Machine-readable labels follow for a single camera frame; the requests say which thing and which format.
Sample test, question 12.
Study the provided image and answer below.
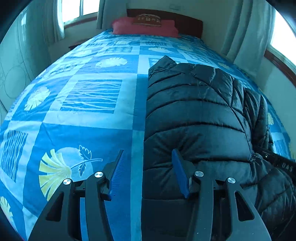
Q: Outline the black quilted down jacket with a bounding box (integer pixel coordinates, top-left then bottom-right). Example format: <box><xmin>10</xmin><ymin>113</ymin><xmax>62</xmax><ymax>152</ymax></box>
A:
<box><xmin>141</xmin><ymin>56</ymin><xmax>295</xmax><ymax>240</ymax></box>

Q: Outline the blue patterned bed sheet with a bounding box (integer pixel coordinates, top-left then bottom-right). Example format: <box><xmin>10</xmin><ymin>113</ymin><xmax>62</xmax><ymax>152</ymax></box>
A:
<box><xmin>1</xmin><ymin>30</ymin><xmax>280</xmax><ymax>240</ymax></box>

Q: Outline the grey right window curtain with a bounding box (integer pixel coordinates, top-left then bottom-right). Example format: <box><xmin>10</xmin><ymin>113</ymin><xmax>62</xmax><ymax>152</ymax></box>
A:
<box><xmin>221</xmin><ymin>1</ymin><xmax>275</xmax><ymax>78</ymax></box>

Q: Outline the grey window curtain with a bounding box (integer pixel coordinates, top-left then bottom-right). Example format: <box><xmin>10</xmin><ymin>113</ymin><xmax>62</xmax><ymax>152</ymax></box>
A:
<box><xmin>221</xmin><ymin>1</ymin><xmax>275</xmax><ymax>78</ymax></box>
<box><xmin>96</xmin><ymin>0</ymin><xmax>127</xmax><ymax>31</ymax></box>

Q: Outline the wooden nightstand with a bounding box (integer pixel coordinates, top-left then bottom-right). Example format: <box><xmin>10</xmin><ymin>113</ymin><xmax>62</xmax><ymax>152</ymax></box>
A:
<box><xmin>69</xmin><ymin>39</ymin><xmax>89</xmax><ymax>51</ymax></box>

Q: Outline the white sliding wardrobe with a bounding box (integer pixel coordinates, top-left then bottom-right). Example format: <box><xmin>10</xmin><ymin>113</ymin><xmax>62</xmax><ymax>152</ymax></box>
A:
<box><xmin>0</xmin><ymin>1</ymin><xmax>50</xmax><ymax>123</ymax></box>

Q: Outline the red pillow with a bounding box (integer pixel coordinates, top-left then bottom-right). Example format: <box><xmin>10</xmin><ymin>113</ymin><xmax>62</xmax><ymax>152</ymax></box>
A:
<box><xmin>112</xmin><ymin>17</ymin><xmax>179</xmax><ymax>38</ymax></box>

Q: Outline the dark wooden headboard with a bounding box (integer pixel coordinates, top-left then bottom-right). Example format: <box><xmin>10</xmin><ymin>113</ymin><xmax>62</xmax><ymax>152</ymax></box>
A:
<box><xmin>127</xmin><ymin>9</ymin><xmax>203</xmax><ymax>39</ymax></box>

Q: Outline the small embroidered brown cushion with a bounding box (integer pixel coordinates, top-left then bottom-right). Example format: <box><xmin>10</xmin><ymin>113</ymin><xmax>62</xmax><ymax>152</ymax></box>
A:
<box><xmin>133</xmin><ymin>14</ymin><xmax>162</xmax><ymax>27</ymax></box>

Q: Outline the grey left window curtain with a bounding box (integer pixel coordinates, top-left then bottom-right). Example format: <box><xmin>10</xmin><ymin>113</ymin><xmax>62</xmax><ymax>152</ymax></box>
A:
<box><xmin>96</xmin><ymin>0</ymin><xmax>127</xmax><ymax>31</ymax></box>

